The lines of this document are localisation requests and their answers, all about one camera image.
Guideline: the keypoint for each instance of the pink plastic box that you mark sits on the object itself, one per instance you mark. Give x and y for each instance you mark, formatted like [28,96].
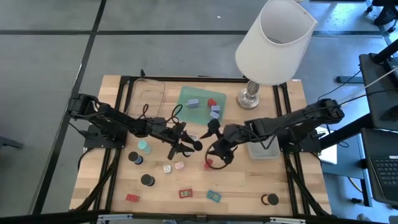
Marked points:
[179,165]

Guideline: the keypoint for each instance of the clear plastic bin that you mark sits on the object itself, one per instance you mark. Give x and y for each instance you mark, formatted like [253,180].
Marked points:
[149,96]

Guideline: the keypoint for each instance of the black aluminium table frame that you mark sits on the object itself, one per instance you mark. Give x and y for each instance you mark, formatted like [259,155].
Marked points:
[186,79]

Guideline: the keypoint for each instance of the black keyboard desk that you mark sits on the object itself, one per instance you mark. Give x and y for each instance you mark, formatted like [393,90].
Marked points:
[368,140]

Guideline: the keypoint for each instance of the white tile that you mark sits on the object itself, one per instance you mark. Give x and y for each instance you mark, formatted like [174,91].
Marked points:
[194,137]

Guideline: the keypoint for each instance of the translucent green plastic bin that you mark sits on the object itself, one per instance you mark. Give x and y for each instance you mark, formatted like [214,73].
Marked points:
[192,116]

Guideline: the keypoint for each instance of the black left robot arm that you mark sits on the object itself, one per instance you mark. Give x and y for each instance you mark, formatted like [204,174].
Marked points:
[118,119]

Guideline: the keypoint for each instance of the black table-level camera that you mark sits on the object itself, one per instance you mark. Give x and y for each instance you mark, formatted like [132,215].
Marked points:
[201,218]

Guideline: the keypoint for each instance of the teal hourglass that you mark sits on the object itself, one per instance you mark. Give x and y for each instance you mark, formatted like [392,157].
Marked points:
[143,146]

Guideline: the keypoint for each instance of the teal patterned tile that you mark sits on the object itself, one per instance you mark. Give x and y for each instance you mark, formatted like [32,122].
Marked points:
[213,196]

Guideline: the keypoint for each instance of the black side desk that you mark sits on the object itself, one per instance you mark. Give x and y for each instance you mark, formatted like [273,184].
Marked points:
[376,93]

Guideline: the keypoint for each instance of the black laptop keyboard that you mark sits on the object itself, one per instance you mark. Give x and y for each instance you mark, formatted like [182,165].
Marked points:
[387,174]

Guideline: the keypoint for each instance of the dark grey spool black cap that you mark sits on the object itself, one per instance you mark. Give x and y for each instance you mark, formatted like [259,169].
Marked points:
[146,179]

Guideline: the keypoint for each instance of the grey plastic bin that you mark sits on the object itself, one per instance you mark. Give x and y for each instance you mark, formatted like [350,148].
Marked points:
[264,152]

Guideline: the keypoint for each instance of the small red block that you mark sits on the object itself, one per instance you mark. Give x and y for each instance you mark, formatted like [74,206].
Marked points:
[132,198]

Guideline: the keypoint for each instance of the orange spool black cap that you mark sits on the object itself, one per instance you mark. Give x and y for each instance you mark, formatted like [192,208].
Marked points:
[273,199]

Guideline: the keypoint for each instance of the red plastic frame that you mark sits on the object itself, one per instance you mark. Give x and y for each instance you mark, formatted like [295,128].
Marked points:
[185,193]

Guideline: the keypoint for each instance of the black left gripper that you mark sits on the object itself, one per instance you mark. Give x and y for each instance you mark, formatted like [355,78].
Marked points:
[164,130]

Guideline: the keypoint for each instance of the red plastic box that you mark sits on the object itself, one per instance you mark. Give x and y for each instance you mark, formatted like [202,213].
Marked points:
[209,162]
[211,102]

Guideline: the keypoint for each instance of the grey desk foot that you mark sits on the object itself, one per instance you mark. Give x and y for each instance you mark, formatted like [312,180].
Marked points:
[348,79]
[9,141]

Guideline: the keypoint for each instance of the green box white lid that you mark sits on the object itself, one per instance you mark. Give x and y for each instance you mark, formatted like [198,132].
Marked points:
[167,169]

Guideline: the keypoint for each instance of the silver table lamp white shade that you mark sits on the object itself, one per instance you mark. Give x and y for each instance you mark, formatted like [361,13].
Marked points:
[273,46]

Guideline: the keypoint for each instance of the black office chair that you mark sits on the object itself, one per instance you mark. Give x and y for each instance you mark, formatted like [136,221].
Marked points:
[385,14]

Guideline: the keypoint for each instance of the black desk support beam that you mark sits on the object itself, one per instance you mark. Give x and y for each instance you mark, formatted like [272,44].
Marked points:
[351,129]

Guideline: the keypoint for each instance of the blue spool black cap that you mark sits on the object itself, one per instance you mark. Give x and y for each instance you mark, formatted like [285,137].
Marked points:
[133,156]

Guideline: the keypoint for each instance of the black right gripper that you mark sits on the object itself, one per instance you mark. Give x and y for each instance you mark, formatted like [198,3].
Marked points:
[231,137]

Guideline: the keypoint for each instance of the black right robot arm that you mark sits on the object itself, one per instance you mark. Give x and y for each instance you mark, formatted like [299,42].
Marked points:
[295,119]

